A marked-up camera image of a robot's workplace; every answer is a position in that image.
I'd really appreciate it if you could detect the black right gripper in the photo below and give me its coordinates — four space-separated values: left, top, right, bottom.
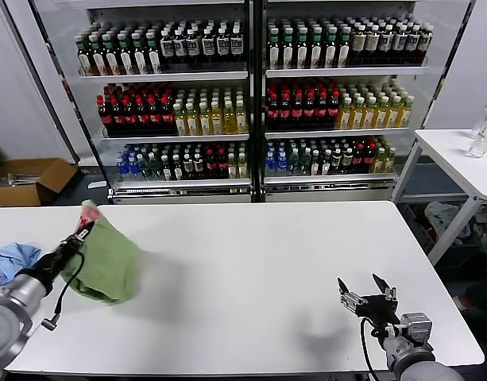
337 273 401 325

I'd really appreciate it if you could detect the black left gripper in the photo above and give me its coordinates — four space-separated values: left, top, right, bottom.
38 221 96 279

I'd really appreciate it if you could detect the light green t-shirt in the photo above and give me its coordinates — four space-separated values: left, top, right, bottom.
60 199 149 306

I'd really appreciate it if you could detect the crumpled light blue shirt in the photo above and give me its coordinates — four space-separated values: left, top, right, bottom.
0 242 43 286

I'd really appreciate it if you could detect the open brown cardboard box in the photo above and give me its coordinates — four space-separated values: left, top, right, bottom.
0 157 78 208

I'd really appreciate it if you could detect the bundle of metal rods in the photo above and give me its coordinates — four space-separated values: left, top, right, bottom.
4 173 44 187

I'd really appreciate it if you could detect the white drinks display cabinet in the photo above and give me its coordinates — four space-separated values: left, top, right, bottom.
255 0 477 204
30 0 257 206

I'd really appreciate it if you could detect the white cabinet shelf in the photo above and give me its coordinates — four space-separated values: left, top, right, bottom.
265 65 431 79
263 173 397 186
78 71 249 83
265 126 411 140
114 177 252 191
101 133 250 144

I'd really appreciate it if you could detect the white grey cloth pile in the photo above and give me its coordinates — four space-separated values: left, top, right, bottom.
423 201 477 239

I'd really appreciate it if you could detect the red cap cola bottle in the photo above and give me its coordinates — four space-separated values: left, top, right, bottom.
148 96 162 137
97 96 111 137
290 92 303 131
135 96 149 137
160 97 175 137
277 93 292 131
327 91 341 130
302 92 316 131
315 91 328 130
110 96 124 137
122 96 137 137
265 93 279 131

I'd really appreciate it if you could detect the small dark red label bottle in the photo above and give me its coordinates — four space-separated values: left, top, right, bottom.
215 150 228 179
352 144 365 175
204 150 217 180
363 143 375 175

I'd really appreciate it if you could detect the yellow juice bottle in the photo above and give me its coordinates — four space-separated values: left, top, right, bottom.
350 97 364 130
210 102 224 136
374 96 388 129
234 101 248 135
362 97 376 129
398 95 414 129
186 103 199 137
198 102 211 136
386 96 400 129
174 104 187 137
222 101 236 136
338 98 352 130

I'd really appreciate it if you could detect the white side table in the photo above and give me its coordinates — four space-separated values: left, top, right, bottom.
389 127 487 265

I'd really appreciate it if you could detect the green cap dark tea bottle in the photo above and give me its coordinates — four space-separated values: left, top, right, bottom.
308 29 323 69
145 32 161 75
337 28 352 68
294 29 309 69
90 36 106 76
266 29 281 70
116 33 133 75
76 38 92 76
280 29 295 70
131 33 147 75
323 28 338 68
102 35 118 76

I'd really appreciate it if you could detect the small clear plastic bottle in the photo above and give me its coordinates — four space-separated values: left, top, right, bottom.
466 130 487 159

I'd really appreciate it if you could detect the white cap dark label bottle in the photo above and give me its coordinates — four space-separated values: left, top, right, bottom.
391 25 406 64
229 27 245 59
404 25 420 64
215 28 230 59
200 29 216 60
418 24 434 64
377 25 392 64
186 29 201 60
159 31 175 61
172 30 187 61

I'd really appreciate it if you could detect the beige label dark bottle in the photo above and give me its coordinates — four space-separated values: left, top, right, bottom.
364 25 380 64
351 25 366 64

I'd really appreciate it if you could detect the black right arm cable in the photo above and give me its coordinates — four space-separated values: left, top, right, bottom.
360 317 383 381

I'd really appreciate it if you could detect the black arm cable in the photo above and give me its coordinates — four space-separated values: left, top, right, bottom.
42 252 85 331
360 317 383 381

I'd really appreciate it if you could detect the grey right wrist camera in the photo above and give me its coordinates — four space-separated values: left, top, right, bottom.
400 312 433 347

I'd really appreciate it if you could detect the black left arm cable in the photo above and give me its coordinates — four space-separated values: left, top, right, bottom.
42 252 85 331

